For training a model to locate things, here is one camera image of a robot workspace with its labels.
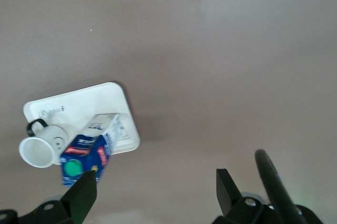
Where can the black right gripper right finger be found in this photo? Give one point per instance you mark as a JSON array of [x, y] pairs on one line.
[[227, 192]]

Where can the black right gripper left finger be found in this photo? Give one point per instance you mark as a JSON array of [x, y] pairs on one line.
[[81, 197]]

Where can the blue white milk carton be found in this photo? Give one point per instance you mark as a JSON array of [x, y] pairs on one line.
[[89, 147]]

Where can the cream rectangular tray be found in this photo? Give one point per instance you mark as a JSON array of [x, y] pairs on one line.
[[87, 102]]

